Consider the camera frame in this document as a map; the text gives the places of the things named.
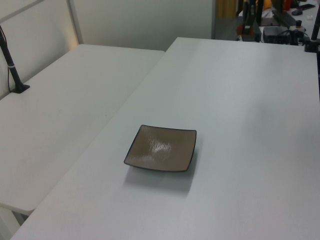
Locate grey metal partition post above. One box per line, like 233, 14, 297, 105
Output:
66, 0, 84, 46

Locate mustard yellow panel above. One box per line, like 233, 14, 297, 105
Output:
216, 0, 238, 19

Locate brown square ceramic plate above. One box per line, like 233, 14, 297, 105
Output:
123, 124, 198, 173

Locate long dark rail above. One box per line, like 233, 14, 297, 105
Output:
271, 8, 297, 27

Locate black camera stand with base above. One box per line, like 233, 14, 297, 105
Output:
0, 24, 31, 95

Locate black clamp pole stand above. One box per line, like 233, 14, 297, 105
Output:
303, 13, 320, 54

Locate small black electronics box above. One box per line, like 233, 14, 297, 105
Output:
262, 26, 292, 44

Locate dark grey equipment box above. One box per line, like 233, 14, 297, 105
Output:
236, 20, 262, 43

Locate black monitor stand pole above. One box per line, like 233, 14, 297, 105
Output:
254, 0, 270, 27

